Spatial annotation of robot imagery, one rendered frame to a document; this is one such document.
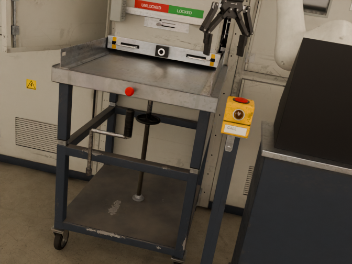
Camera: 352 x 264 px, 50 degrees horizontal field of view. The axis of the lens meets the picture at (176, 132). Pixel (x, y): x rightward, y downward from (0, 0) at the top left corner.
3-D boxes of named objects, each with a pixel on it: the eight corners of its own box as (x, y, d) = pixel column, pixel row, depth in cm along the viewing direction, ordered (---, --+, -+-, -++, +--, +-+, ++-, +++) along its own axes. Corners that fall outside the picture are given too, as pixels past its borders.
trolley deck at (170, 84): (216, 113, 132) (219, 97, 129) (51, 81, 139) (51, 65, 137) (226, 76, 194) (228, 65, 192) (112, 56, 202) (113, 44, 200)
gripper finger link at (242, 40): (239, 34, 128) (241, 34, 129) (235, 55, 131) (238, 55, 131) (244, 36, 126) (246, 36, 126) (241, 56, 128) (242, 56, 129)
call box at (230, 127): (247, 140, 109) (255, 106, 105) (220, 134, 109) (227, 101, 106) (247, 131, 116) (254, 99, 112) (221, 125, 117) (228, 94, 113)
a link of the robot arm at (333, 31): (314, 86, 136) (319, 45, 144) (360, 78, 125) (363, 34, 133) (298, 65, 128) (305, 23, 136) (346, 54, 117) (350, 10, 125)
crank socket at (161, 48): (166, 58, 173) (168, 47, 171) (154, 56, 174) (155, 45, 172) (167, 57, 176) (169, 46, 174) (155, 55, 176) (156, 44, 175)
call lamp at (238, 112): (243, 122, 106) (245, 111, 104) (231, 120, 106) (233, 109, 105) (243, 121, 107) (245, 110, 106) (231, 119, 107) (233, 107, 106)
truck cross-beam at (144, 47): (218, 67, 173) (220, 54, 171) (107, 47, 179) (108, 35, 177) (219, 66, 178) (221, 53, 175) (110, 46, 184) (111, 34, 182)
